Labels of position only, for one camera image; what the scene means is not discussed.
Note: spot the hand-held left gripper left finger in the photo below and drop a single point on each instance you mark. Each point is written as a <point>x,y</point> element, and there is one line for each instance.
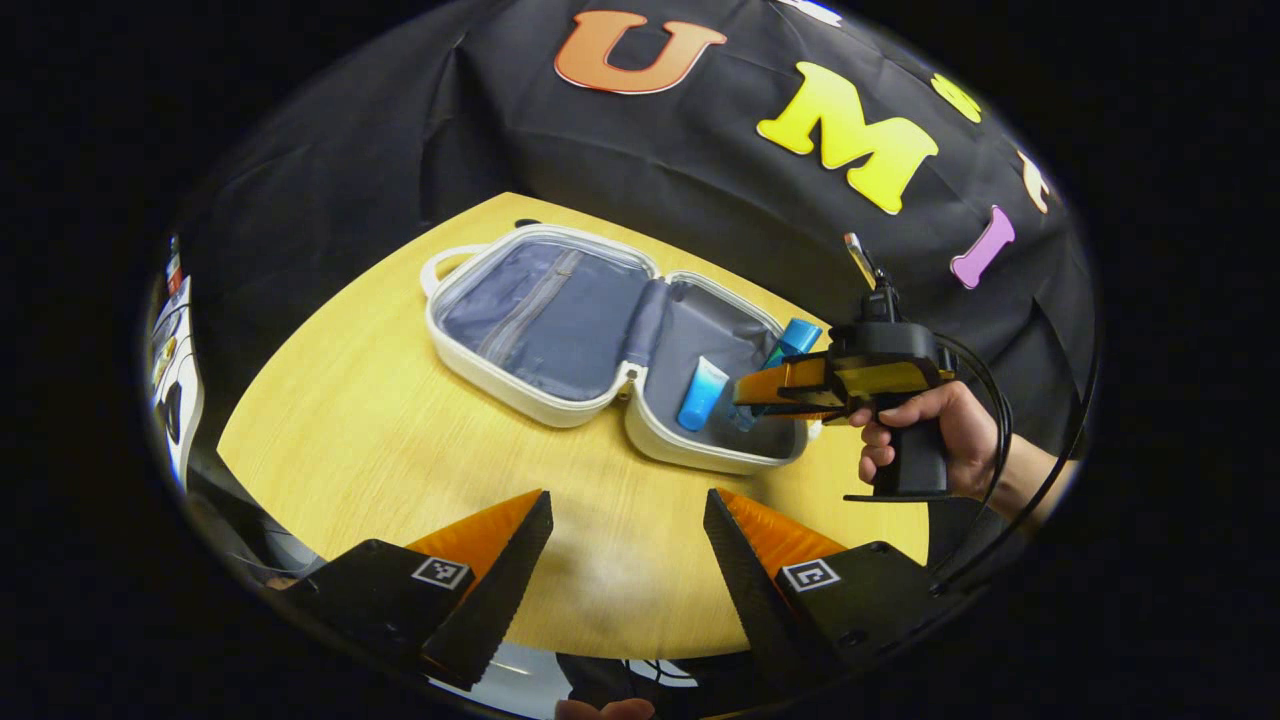
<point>500,590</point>

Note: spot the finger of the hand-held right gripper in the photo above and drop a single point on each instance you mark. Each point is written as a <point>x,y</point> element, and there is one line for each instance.
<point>785,380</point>
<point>815,407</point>

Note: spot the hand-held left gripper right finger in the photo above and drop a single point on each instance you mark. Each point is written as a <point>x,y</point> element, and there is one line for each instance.
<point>750,590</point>

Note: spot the blue skin care bottle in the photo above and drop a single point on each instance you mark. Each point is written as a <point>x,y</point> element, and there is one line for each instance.
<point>797,338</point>

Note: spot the blue skin care tube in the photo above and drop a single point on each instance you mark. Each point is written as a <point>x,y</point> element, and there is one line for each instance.
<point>700,395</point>

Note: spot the white suitcase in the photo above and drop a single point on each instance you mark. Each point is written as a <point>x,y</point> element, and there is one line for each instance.
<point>540,310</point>

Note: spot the person's dark clothing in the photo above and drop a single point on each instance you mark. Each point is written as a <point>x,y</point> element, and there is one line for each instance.
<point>600,680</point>

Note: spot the black backdrop cloth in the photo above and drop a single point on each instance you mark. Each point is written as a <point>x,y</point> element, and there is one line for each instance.
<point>700,180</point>

